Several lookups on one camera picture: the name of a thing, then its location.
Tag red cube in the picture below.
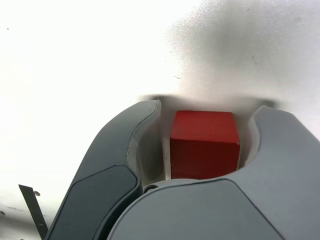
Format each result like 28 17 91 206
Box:
169 110 241 180

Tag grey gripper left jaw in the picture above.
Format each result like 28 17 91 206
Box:
46 99 166 240

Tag black tape strip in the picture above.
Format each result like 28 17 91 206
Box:
18 184 49 238

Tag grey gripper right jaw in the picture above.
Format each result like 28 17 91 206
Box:
108 104 320 240

